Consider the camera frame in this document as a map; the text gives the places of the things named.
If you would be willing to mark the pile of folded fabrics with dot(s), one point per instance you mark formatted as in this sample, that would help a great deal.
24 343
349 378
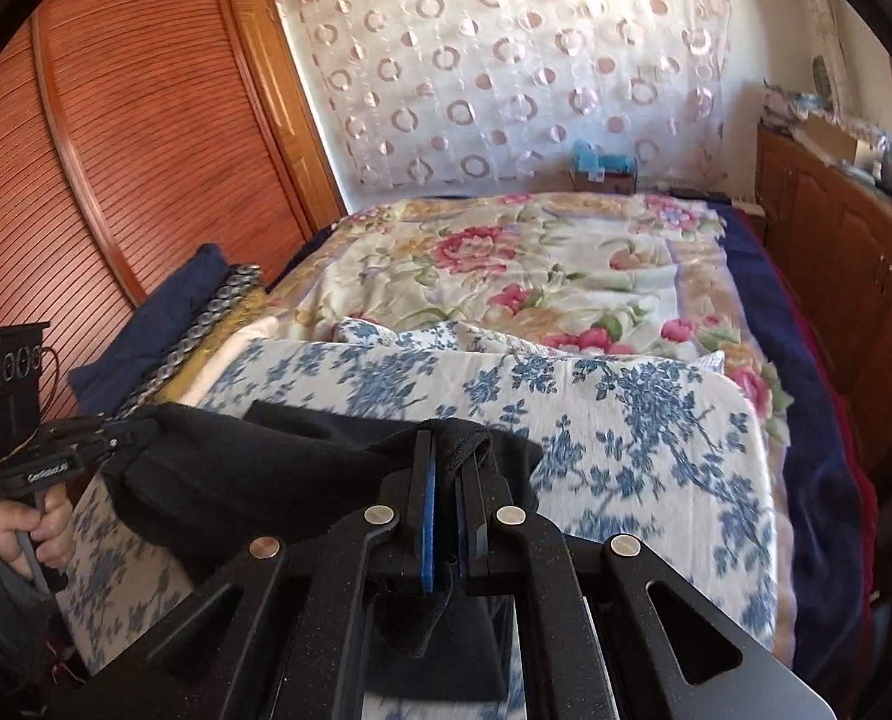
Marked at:
787 106

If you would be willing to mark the cream folded cloth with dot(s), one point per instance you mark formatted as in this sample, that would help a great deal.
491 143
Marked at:
245 351

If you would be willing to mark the person's left hand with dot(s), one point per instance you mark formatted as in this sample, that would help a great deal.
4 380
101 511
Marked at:
7 536

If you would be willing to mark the plain wooden wardrobe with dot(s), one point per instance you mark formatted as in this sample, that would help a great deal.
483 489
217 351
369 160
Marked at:
281 105

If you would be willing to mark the black t-shirt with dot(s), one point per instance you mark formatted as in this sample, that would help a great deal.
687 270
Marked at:
228 480

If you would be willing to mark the blue box on bed end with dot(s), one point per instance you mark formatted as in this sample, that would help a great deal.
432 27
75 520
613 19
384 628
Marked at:
599 157

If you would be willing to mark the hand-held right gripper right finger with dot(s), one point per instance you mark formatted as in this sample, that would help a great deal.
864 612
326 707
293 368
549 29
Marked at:
482 532

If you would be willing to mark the wooden cabinet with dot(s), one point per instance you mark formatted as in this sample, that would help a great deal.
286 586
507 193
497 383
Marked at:
843 255

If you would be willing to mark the louvered wooden wardrobe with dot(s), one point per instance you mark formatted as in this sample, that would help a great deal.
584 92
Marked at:
116 165

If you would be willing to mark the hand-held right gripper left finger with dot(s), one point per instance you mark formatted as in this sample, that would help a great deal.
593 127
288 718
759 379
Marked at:
425 525

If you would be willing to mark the pink floral blanket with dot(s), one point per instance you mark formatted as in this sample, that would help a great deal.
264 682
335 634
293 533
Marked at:
528 277

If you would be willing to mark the open cardboard box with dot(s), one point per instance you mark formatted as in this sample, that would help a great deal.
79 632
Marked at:
832 136

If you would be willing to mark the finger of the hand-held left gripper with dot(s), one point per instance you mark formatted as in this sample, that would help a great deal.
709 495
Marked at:
108 429
108 451

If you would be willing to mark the navy folded blanket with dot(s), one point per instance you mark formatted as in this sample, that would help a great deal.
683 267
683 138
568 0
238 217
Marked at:
161 330

